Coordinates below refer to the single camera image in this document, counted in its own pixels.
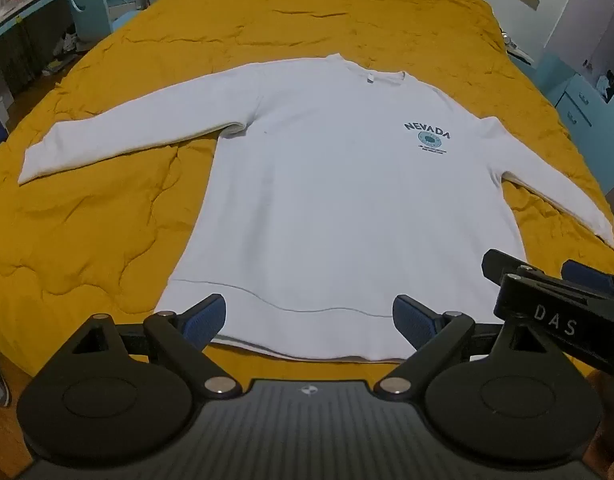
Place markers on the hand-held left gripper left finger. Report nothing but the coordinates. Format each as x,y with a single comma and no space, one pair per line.
207,321

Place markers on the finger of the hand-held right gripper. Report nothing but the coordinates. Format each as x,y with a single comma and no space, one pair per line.
507,264
589,274

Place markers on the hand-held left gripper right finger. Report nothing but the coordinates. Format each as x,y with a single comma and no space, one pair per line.
412,322

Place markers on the white printed sweatshirt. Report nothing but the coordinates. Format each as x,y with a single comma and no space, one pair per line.
327,195

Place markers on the blue nightstand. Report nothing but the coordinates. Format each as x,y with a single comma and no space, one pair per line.
569,95

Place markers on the blue and white wardrobe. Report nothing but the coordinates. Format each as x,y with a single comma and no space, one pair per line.
594,35

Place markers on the mustard yellow quilt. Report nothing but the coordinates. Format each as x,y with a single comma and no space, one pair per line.
162,85

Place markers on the light blue chair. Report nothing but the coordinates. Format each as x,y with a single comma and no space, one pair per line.
94,5

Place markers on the cluttered desk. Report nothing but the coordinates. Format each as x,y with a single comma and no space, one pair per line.
22,20

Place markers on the grey wall switch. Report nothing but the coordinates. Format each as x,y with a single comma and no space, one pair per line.
529,0

